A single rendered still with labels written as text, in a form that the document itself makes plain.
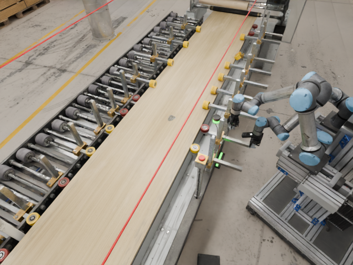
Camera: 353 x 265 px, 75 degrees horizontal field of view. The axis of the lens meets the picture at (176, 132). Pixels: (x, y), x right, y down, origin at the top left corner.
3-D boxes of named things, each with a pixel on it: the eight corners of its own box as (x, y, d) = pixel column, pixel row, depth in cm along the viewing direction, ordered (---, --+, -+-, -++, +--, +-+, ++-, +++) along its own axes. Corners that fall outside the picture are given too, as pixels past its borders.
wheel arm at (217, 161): (241, 169, 190) (242, 166, 187) (240, 172, 188) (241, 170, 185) (193, 152, 202) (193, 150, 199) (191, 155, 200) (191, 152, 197)
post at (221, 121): (218, 152, 222) (225, 117, 186) (217, 155, 220) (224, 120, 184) (214, 151, 223) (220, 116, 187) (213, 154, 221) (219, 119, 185)
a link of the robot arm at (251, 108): (263, 102, 163) (249, 95, 168) (255, 110, 157) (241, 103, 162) (260, 110, 168) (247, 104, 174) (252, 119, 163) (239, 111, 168)
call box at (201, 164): (207, 162, 154) (208, 155, 148) (204, 171, 150) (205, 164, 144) (198, 159, 156) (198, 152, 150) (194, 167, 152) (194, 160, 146)
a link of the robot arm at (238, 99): (241, 101, 161) (231, 96, 165) (238, 113, 169) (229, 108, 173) (247, 96, 165) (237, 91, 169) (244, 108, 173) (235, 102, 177)
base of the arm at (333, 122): (353, 123, 189) (360, 114, 182) (345, 132, 183) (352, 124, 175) (334, 114, 197) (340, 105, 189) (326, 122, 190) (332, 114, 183)
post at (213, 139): (210, 170, 204) (216, 135, 168) (209, 173, 202) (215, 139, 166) (206, 169, 205) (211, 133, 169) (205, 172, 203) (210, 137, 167)
